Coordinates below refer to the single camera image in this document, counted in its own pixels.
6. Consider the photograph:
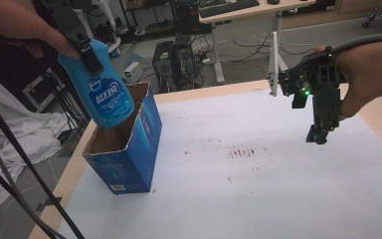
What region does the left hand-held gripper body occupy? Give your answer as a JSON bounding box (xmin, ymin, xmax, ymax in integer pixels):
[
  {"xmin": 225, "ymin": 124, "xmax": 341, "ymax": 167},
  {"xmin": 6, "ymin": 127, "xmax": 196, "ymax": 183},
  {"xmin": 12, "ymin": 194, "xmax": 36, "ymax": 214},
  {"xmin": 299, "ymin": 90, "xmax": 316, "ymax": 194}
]
[{"xmin": 33, "ymin": 0, "xmax": 93, "ymax": 48}]

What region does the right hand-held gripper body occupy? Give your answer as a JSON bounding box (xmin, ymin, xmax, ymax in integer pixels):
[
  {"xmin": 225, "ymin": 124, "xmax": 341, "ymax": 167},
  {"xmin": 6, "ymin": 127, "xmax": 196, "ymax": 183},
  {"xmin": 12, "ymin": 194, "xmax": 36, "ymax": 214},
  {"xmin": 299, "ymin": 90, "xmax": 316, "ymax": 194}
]
[{"xmin": 267, "ymin": 31, "xmax": 348, "ymax": 133}]

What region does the blue detergent bottle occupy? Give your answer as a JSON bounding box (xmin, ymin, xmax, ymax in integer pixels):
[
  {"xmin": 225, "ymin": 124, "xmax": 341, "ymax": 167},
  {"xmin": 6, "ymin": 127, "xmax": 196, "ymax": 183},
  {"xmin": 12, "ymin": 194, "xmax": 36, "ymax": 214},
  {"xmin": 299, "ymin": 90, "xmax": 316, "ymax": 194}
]
[{"xmin": 57, "ymin": 38, "xmax": 135, "ymax": 130}]

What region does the blue cardboard box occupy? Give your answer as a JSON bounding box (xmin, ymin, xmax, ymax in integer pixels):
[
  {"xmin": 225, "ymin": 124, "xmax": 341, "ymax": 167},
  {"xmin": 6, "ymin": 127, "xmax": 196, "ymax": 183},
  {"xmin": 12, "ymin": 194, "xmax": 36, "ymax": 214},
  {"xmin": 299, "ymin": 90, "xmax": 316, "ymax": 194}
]
[{"xmin": 82, "ymin": 82, "xmax": 163, "ymax": 195}]

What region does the person's right hand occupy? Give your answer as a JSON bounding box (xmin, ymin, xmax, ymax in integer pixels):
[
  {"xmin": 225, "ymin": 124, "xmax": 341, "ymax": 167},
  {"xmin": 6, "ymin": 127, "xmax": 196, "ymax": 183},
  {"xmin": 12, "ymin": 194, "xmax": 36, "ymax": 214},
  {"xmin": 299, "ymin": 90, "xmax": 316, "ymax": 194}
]
[{"xmin": 310, "ymin": 39, "xmax": 382, "ymax": 121}]

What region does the person's left hand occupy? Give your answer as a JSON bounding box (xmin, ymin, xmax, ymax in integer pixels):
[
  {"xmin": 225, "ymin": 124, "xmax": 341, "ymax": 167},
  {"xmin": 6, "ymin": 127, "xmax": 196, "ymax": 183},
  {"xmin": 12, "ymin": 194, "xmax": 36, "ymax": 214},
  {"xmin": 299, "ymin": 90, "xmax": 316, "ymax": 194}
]
[{"xmin": 0, "ymin": 0, "xmax": 81, "ymax": 60}]

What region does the small white device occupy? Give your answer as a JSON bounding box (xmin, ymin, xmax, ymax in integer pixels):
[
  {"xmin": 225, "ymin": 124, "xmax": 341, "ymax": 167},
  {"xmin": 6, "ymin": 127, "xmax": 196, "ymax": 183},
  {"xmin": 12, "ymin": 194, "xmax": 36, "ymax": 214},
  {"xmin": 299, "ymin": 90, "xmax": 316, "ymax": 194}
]
[{"xmin": 123, "ymin": 61, "xmax": 144, "ymax": 84}]

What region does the black computer tower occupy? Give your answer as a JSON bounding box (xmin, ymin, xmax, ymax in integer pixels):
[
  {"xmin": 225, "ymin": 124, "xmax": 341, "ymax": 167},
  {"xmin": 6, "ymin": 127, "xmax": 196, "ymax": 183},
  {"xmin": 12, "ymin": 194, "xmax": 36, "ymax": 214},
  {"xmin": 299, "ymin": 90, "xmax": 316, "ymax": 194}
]
[
  {"xmin": 151, "ymin": 40, "xmax": 176, "ymax": 94},
  {"xmin": 172, "ymin": 35, "xmax": 201, "ymax": 92}
]

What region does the white table mat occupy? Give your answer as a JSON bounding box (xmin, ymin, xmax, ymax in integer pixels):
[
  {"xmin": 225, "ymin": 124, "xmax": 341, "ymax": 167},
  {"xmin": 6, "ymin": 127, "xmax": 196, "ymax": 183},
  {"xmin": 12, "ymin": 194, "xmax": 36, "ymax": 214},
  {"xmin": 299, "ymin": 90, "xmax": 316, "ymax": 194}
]
[{"xmin": 58, "ymin": 87, "xmax": 382, "ymax": 239}]

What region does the white cloth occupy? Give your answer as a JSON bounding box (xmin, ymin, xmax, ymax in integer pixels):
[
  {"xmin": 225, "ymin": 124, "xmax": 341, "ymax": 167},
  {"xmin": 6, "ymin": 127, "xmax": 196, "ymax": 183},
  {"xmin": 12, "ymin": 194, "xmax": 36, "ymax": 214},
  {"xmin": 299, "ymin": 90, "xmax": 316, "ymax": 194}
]
[{"xmin": 0, "ymin": 69, "xmax": 93, "ymax": 218}]

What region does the desk with white legs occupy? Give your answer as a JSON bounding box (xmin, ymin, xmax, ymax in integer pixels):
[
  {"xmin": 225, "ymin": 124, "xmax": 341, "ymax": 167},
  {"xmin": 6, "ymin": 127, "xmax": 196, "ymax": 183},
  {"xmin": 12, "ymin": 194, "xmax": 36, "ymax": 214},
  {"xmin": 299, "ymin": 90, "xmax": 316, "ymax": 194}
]
[{"xmin": 198, "ymin": 0, "xmax": 316, "ymax": 86}]

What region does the black keyboard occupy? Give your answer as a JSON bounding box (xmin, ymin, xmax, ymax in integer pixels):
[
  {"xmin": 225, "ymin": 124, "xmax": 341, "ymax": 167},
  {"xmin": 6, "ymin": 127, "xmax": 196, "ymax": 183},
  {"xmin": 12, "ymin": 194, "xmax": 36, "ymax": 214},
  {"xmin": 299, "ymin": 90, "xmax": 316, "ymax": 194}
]
[{"xmin": 198, "ymin": 0, "xmax": 262, "ymax": 19}]

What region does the metal frame stand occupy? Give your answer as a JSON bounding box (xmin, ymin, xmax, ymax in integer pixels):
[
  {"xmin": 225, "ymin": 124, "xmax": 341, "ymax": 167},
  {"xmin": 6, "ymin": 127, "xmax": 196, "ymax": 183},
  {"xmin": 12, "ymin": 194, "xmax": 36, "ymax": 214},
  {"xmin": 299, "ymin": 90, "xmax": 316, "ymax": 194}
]
[{"xmin": 21, "ymin": 67, "xmax": 63, "ymax": 114}]

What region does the black cable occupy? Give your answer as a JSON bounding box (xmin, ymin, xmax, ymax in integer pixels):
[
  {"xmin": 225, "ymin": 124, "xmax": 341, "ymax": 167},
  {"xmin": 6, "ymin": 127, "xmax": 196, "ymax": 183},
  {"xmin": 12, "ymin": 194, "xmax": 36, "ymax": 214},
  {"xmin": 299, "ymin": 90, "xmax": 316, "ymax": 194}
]
[{"xmin": 0, "ymin": 89, "xmax": 87, "ymax": 239}]

